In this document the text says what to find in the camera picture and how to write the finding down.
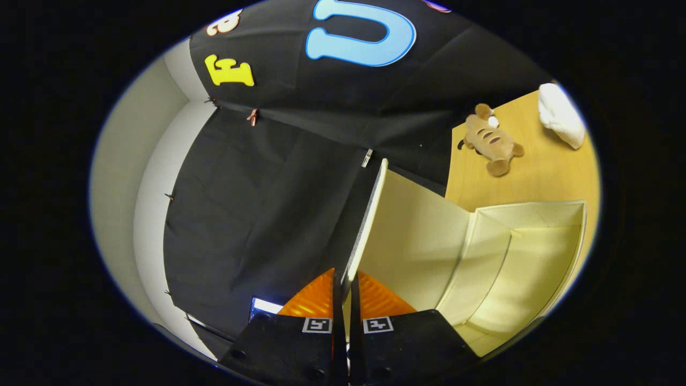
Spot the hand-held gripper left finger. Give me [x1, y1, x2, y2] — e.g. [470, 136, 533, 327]
[220, 268, 348, 386]

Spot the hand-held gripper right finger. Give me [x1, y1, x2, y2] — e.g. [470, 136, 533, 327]
[348, 271, 480, 386]

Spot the grey fabric storage box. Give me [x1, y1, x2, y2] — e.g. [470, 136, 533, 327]
[342, 158, 588, 358]

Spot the black backdrop cloth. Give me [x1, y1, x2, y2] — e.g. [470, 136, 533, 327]
[163, 0, 558, 344]

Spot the brown plush toy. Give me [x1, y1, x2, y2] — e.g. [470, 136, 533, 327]
[457, 103, 525, 177]

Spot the white plush toy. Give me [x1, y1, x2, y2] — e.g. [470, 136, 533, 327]
[538, 82, 586, 150]

